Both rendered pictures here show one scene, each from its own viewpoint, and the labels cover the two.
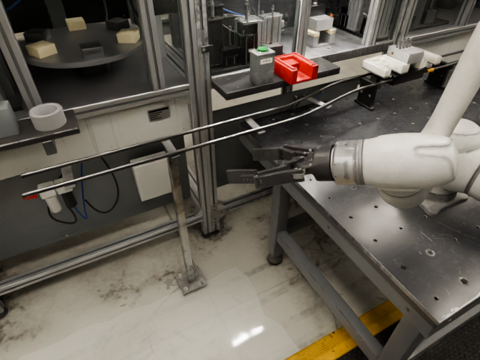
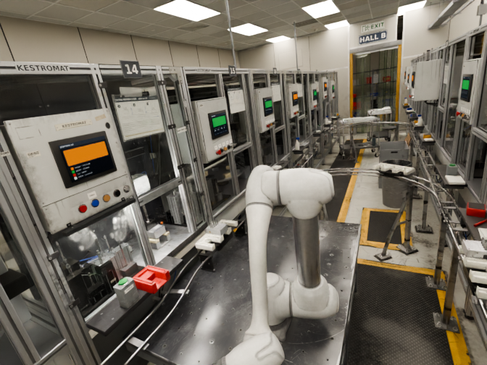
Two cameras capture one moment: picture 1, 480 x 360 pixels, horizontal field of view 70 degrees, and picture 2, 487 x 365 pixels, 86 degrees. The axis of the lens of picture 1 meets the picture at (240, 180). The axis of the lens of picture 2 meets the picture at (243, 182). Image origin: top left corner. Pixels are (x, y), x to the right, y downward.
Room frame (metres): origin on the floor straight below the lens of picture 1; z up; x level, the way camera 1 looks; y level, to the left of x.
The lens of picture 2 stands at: (0.03, -0.05, 1.80)
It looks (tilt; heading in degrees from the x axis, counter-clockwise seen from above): 19 degrees down; 327
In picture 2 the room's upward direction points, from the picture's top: 8 degrees counter-clockwise
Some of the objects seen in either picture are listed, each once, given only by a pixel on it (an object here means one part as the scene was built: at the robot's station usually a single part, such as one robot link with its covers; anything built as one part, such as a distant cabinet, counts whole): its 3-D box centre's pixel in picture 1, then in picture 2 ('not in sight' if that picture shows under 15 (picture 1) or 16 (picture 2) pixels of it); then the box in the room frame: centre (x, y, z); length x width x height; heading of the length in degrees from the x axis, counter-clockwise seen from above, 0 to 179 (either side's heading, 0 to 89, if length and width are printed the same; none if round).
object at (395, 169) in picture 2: not in sight; (392, 171); (1.32, -2.72, 0.84); 0.37 x 0.14 x 0.10; 176
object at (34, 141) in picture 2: not in sight; (68, 166); (1.49, -0.03, 1.60); 0.42 x 0.29 x 0.46; 118
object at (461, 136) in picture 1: (450, 154); (272, 295); (0.87, -0.66, 0.85); 0.18 x 0.16 x 0.22; 42
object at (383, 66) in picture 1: (401, 66); (218, 236); (1.59, -0.77, 0.84); 0.36 x 0.14 x 0.10; 118
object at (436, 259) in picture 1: (450, 141); (267, 271); (1.22, -0.90, 0.66); 1.50 x 1.06 x 0.04; 118
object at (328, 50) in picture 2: not in sight; (291, 91); (6.93, -7.02, 1.65); 3.78 x 0.08 x 3.30; 28
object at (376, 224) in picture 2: not in sight; (384, 226); (1.52, -2.98, 0.01); 1.00 x 0.55 x 0.01; 118
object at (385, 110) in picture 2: not in sight; (379, 126); (3.81, -7.06, 0.48); 0.84 x 0.58 x 0.97; 126
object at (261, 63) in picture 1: (261, 64); (125, 291); (1.28, -0.08, 0.97); 0.08 x 0.08 x 0.12; 28
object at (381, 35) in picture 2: not in sight; (372, 38); (4.67, -8.14, 2.82); 0.75 x 0.04 x 0.25; 28
